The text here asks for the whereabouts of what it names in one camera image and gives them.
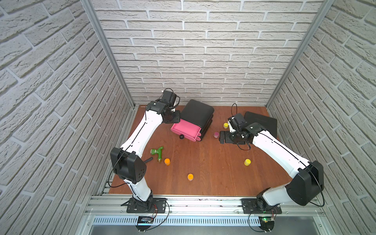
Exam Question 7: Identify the black pink drawer cabinet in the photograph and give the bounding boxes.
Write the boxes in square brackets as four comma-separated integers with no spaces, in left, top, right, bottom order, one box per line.
[170,99,214,142]

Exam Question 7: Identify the orange paint can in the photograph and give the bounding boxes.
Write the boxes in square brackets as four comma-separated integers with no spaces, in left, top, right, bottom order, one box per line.
[164,158,171,166]
[188,173,194,181]

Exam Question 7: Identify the orange paint can front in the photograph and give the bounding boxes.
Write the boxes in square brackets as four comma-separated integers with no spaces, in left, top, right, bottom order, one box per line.
[188,173,194,181]

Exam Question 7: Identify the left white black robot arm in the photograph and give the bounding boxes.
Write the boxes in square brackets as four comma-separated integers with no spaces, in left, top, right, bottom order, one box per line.
[110,101,180,202]

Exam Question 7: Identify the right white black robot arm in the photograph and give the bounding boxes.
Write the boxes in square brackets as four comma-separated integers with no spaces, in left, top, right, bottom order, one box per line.
[219,123,324,212]

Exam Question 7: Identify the black plastic tool case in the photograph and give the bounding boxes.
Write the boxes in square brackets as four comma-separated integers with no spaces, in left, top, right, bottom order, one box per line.
[244,112,278,138]

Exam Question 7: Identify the green toy drill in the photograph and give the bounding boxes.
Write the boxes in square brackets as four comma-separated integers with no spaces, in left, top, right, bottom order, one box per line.
[150,146,164,163]

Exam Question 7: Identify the right controller box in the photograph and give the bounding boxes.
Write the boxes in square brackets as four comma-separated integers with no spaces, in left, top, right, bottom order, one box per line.
[259,217,275,233]

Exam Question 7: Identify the controller box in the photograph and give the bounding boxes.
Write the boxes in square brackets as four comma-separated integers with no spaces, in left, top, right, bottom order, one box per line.
[136,216,154,232]
[259,217,275,233]

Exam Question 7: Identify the left controller box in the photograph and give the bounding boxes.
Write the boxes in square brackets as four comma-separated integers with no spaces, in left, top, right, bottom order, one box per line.
[136,216,154,232]

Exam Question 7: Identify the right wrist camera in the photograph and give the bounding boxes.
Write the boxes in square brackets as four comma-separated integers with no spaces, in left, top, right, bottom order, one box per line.
[228,113,248,133]

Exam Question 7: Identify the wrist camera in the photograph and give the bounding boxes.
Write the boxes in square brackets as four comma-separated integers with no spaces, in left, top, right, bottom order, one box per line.
[160,89,177,109]
[228,113,248,133]

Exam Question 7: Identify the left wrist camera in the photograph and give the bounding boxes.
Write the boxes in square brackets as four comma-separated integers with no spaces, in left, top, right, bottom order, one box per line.
[160,89,177,109]

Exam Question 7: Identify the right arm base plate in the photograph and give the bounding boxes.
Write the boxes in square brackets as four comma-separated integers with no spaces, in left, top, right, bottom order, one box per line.
[241,198,282,215]

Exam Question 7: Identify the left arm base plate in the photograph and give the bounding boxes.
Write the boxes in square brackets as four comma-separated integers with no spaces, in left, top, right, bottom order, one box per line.
[126,198,167,213]

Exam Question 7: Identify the aluminium front rail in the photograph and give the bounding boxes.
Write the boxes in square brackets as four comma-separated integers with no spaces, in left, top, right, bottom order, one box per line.
[84,194,325,218]

